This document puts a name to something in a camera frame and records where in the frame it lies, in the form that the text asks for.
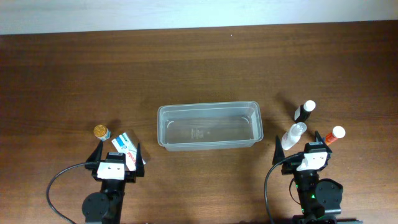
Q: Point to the small jar gold lid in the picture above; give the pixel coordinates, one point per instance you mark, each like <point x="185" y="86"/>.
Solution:
<point x="102" y="132"/>

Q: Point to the black bottle white cap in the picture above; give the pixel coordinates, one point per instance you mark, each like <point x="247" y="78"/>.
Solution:
<point x="303" y="112"/>

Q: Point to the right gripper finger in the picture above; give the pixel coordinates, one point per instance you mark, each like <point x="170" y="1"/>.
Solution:
<point x="279" y="152"/>
<point x="320" y="142"/>

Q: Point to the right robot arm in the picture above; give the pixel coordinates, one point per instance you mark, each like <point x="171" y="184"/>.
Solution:
<point x="319" y="199"/>

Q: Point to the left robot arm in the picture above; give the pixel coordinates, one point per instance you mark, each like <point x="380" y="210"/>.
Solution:
<point x="106" y="205"/>

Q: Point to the clear plastic container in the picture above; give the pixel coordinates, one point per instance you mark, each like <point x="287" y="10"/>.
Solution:
<point x="206" y="126"/>

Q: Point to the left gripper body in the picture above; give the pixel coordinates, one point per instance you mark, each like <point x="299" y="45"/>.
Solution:
<point x="130" y="176"/>

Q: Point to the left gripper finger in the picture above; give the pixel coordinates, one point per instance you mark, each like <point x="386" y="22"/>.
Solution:
<point x="96" y="154"/>
<point x="140" y="170"/>

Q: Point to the white Panadol medicine box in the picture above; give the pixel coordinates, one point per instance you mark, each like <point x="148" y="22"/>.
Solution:
<point x="124" y="144"/>

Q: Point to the orange tube white cap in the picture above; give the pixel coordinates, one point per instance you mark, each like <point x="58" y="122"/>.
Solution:
<point x="337" y="132"/>

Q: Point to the white bottle clear cap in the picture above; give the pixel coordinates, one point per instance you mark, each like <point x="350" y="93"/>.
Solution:
<point x="293" y="135"/>

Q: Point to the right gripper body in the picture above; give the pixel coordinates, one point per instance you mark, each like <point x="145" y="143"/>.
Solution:
<point x="291" y="165"/>

